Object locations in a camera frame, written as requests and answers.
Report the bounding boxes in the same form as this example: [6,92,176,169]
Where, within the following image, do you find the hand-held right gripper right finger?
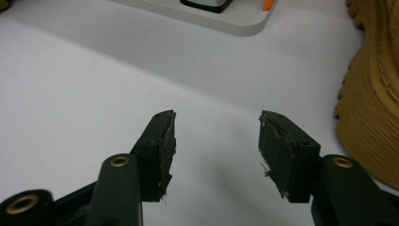
[258,109,322,203]

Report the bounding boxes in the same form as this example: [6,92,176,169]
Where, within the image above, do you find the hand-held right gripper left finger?
[130,109,177,202]

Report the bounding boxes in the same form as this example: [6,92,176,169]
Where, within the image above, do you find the tan boot white tongue label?
[333,0,399,190]

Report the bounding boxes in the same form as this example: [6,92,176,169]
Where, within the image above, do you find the white shoe rack orange legs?
[106,0,280,38]

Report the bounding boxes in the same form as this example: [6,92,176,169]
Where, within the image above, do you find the black heeled sandal silver strap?
[180,0,235,14]

